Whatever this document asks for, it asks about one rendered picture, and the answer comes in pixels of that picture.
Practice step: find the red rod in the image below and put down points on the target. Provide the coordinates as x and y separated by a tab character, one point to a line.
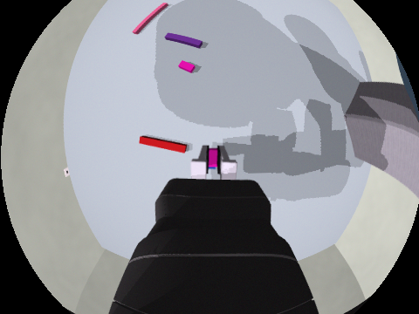
170	145

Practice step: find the pink rod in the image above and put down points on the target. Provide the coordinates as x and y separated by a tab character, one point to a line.
149	18

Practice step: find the purple rod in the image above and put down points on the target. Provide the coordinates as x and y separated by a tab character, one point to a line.
184	40

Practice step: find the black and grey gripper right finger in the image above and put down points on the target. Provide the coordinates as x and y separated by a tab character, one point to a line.
227	167

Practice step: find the small magenta block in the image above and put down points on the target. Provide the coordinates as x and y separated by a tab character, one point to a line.
186	66
213	157

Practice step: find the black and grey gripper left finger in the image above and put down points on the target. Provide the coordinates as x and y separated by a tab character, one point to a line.
200	166

